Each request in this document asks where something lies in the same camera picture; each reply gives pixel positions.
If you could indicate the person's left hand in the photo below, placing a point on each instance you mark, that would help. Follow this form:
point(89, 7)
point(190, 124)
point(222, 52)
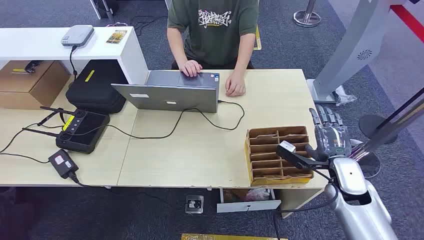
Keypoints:
point(235, 85)

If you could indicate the person's right hand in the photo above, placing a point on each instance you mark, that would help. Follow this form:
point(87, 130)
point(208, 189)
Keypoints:
point(191, 68)

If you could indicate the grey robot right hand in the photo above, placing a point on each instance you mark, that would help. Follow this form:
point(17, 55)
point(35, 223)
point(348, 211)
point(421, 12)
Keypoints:
point(331, 139)

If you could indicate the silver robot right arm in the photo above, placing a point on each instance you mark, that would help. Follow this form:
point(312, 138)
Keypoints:
point(351, 175)

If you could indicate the person's right forearm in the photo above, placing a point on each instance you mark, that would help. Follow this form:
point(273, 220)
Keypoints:
point(179, 49)

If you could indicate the person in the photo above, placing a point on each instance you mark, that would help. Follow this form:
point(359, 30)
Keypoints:
point(215, 39)

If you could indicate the cardboard divided card organizer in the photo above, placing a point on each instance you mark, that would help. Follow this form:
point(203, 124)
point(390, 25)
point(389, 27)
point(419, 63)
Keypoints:
point(265, 181)

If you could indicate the gold printed card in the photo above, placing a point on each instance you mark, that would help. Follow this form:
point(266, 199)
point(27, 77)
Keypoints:
point(116, 36)

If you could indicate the grey laptop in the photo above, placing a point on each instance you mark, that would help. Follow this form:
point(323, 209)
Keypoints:
point(165, 97)

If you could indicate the black round stand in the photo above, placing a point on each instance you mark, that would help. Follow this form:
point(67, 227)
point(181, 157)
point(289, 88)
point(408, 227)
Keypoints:
point(371, 127)

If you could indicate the clear plastic bag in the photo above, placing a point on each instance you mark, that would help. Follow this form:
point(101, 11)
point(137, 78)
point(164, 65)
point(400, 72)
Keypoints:
point(346, 98)

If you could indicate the silver pole with chrome base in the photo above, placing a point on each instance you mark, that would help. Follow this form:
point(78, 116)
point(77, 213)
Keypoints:
point(391, 130)

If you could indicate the pink white bag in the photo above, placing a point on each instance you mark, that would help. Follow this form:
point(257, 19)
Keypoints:
point(258, 194)

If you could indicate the black carrying case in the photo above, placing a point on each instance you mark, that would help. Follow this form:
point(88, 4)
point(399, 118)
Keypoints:
point(96, 89)

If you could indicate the chrome stanchion base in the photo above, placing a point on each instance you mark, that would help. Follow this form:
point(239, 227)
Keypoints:
point(306, 18)

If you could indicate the grey gate pillar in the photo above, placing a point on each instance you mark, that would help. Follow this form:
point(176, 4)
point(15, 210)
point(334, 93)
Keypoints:
point(357, 43)

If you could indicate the white drawer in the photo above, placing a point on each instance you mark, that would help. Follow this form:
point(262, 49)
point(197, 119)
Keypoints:
point(245, 206)

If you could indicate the grey flat router box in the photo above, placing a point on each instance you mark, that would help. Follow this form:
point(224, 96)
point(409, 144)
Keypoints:
point(78, 34)

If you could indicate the black controller with antennas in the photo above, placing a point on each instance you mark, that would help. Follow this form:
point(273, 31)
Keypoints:
point(86, 132)

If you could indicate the metal floor socket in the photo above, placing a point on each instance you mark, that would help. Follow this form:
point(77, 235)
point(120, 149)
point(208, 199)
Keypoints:
point(194, 204)

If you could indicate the yellow gold strip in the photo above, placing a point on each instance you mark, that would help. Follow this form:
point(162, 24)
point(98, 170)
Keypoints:
point(225, 237)

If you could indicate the white shelf riser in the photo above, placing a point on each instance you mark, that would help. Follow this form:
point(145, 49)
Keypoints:
point(39, 43)

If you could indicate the black power adapter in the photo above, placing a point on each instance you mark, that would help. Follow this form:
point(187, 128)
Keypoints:
point(63, 164)

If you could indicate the brown cardboard box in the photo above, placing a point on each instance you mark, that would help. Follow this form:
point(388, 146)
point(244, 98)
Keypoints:
point(20, 86)

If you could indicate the wrist camera with black bracket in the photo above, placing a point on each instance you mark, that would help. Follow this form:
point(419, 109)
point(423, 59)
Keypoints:
point(287, 147)

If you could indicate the white furniture frame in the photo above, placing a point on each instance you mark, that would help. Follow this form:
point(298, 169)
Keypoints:
point(99, 8)

